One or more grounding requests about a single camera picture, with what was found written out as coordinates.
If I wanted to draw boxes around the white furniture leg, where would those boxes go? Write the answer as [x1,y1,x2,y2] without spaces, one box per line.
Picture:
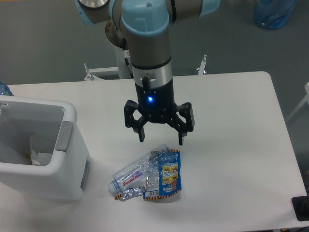
[286,82,309,125]

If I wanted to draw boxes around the white plastic trash can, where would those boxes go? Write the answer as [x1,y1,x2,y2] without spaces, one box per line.
[0,96,91,201]

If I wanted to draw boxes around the black device at table edge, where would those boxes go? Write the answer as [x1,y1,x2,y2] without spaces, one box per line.
[292,196,309,221]

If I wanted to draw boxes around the blue bottle behind trash can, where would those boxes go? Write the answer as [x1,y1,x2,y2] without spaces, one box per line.
[0,81,14,96]

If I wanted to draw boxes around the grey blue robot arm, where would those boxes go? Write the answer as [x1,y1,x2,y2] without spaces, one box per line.
[75,0,220,144]

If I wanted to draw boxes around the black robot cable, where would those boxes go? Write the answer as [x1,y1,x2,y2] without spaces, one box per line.
[122,38,135,79]

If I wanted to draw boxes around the blue snack wrapper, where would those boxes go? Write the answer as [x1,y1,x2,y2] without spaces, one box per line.
[114,149,182,201]

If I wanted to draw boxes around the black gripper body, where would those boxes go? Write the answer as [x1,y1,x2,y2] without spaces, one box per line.
[135,80,178,125]

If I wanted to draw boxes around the crushed clear plastic bottle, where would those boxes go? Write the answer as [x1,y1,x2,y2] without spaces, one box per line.
[108,144,171,197]

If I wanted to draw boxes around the blue plastic bag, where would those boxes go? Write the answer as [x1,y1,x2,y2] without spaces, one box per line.
[253,0,297,30]

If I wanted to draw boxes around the white crumpled paper trash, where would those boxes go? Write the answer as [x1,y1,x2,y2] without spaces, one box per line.
[22,134,55,166]

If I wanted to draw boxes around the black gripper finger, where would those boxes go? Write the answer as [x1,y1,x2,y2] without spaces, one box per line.
[124,100,145,142]
[166,102,194,145]

